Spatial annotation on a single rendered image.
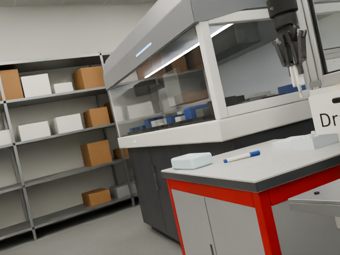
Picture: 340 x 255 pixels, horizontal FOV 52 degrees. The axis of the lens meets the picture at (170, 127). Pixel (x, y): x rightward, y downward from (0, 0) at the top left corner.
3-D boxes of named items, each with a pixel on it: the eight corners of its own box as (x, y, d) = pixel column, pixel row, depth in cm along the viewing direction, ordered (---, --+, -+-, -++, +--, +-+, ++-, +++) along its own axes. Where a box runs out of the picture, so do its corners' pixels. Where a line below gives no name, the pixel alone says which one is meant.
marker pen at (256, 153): (225, 163, 121) (224, 159, 121) (223, 163, 122) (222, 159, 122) (260, 154, 124) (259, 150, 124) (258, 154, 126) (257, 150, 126)
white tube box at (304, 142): (314, 150, 109) (311, 137, 109) (293, 150, 117) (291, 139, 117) (339, 141, 115) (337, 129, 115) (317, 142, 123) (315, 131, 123)
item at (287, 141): (292, 145, 130) (291, 140, 130) (272, 146, 137) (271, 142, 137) (310, 138, 138) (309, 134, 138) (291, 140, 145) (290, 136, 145)
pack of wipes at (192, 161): (214, 163, 127) (211, 151, 127) (193, 170, 123) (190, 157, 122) (192, 163, 140) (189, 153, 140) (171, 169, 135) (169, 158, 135)
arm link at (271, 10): (258, 4, 117) (279, -8, 109) (283, 3, 123) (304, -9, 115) (262, 22, 117) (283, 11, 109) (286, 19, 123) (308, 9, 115)
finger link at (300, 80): (298, 64, 116) (300, 64, 116) (303, 85, 116) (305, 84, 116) (292, 65, 115) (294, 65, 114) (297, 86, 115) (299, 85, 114)
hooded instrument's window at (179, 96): (216, 119, 164) (195, 24, 163) (119, 137, 328) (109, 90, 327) (378, 82, 209) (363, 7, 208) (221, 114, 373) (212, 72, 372)
